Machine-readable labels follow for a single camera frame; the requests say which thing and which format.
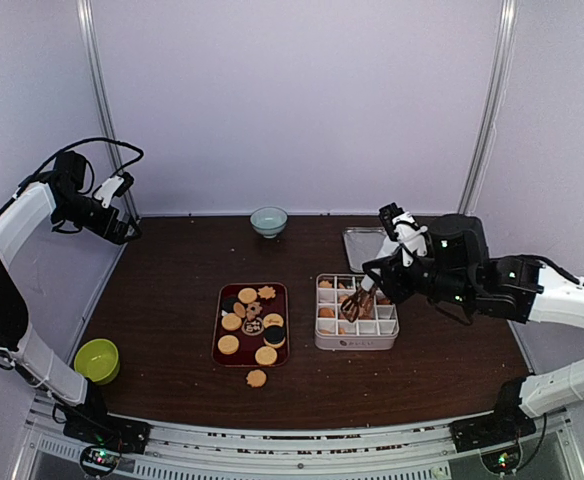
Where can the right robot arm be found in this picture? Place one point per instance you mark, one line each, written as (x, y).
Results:
(448, 262)

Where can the red cookie tray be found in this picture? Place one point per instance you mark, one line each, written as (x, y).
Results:
(238, 335)

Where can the white divided cookie tin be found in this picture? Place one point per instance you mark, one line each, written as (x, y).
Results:
(375, 328)

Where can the left aluminium frame post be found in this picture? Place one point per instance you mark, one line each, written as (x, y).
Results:
(88, 32)

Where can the green plastic bowl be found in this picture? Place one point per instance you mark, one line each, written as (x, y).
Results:
(98, 360)

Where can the aluminium frame post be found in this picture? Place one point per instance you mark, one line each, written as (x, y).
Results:
(88, 32)
(495, 95)

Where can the aluminium front rail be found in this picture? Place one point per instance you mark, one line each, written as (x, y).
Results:
(422, 450)

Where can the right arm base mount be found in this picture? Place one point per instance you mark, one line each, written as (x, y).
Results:
(500, 426)

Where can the black sandwich cookie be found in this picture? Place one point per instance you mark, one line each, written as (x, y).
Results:
(228, 304)
(274, 336)

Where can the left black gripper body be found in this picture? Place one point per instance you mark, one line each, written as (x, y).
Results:
(107, 232)

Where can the flower shaped tan cookie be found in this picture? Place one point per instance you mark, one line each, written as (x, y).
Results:
(267, 292)

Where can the round tan biscuit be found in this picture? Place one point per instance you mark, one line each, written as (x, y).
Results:
(266, 356)

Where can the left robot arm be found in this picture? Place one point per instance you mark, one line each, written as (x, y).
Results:
(53, 194)

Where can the pale blue ceramic bowl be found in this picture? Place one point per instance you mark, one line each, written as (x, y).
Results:
(269, 222)

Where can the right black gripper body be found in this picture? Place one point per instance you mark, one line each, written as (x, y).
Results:
(399, 291)

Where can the right aluminium frame post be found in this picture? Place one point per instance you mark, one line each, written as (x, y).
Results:
(495, 95)

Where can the metal food tongs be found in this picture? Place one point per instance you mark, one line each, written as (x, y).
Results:
(360, 303)

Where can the black sandwich cookie upper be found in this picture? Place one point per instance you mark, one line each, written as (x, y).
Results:
(228, 304)

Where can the scalloped cookie on table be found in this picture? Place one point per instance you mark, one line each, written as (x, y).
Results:
(256, 378)

